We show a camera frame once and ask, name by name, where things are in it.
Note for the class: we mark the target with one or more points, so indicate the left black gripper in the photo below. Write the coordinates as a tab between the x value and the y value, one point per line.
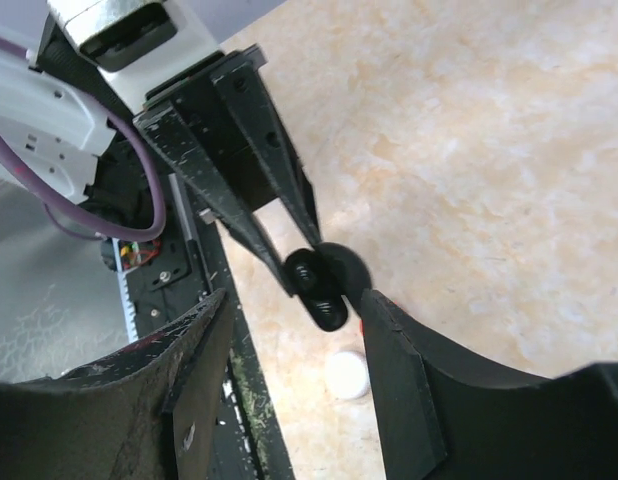
217	127

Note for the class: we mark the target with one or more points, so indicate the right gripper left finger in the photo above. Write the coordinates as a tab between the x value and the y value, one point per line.
96	422

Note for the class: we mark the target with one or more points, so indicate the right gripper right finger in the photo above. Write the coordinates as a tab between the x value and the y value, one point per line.
446	412

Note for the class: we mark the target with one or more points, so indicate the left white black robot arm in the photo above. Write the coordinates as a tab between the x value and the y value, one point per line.
61	112

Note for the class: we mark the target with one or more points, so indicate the white slotted cable duct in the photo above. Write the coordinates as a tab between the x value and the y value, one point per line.
126	301

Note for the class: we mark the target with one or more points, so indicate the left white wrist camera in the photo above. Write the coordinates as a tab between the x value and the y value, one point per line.
136	46

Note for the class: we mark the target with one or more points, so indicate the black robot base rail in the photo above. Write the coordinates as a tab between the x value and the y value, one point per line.
216	418

